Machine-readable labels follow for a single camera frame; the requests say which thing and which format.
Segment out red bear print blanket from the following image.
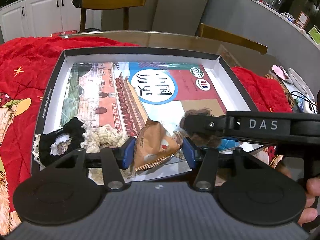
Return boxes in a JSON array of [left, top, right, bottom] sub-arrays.
[[0, 36, 293, 235]]

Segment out wooden chair with black cap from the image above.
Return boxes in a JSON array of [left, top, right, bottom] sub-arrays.
[[72, 0, 146, 33]]

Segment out brown fuzzy scrunchie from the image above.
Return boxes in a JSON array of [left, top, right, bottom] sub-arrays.
[[180, 108, 221, 148]]

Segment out black shallow cardboard box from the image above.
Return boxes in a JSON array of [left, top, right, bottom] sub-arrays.
[[30, 46, 266, 183]]

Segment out silver double door refrigerator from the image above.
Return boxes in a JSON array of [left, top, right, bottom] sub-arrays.
[[129, 0, 208, 36]]

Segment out black scrunchie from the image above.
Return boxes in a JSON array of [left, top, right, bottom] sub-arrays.
[[38, 117, 86, 167]]

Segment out white kitchen cabinet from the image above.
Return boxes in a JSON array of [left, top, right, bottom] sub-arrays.
[[0, 0, 104, 41]]

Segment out person's right hand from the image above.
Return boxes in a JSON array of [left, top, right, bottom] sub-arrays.
[[274, 163, 320, 227]]

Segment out Chinese history textbook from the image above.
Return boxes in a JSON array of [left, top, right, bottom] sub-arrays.
[[59, 62, 236, 137]]

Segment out brown paper snack packet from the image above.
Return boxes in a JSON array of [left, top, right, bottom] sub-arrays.
[[134, 119, 181, 172]]

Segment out red gift box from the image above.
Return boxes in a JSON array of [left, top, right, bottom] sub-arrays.
[[50, 30, 77, 37]]

